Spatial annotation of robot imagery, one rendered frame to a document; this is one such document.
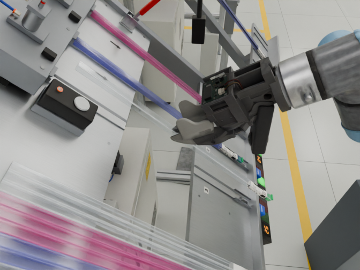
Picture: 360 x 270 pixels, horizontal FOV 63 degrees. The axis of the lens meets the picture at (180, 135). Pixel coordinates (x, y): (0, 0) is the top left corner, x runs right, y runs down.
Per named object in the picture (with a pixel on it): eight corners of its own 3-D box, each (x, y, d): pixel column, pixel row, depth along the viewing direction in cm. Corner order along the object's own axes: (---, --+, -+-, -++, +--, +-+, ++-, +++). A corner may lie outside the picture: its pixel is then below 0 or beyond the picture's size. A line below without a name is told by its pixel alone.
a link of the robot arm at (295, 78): (314, 78, 47) (326, 113, 42) (285, 89, 49) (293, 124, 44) (300, 42, 43) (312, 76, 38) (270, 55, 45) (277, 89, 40)
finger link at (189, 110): (160, 104, 55) (204, 87, 50) (178, 124, 58) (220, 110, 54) (157, 115, 53) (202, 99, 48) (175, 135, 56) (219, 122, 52)
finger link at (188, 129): (156, 121, 52) (202, 101, 48) (174, 141, 55) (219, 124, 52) (155, 134, 50) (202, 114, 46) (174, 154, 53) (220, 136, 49)
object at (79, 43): (238, 159, 78) (243, 157, 77) (239, 164, 77) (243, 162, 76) (65, 32, 54) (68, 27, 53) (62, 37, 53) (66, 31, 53)
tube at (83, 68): (267, 196, 70) (271, 195, 69) (268, 201, 69) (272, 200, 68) (77, 64, 46) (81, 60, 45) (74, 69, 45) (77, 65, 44)
